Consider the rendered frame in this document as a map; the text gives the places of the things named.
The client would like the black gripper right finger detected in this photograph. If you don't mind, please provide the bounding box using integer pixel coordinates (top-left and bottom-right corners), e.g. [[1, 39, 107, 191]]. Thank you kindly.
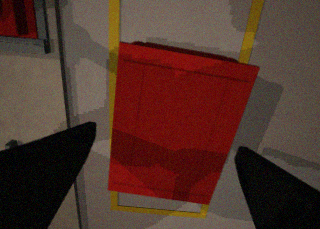
[[234, 146, 320, 229]]

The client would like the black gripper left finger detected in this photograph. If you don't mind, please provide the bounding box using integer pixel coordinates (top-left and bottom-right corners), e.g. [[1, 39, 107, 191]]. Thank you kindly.
[[0, 122, 96, 229]]

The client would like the yellow rectangular outline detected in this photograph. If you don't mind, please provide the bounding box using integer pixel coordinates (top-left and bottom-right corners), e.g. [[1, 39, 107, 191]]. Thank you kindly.
[[108, 0, 264, 219]]

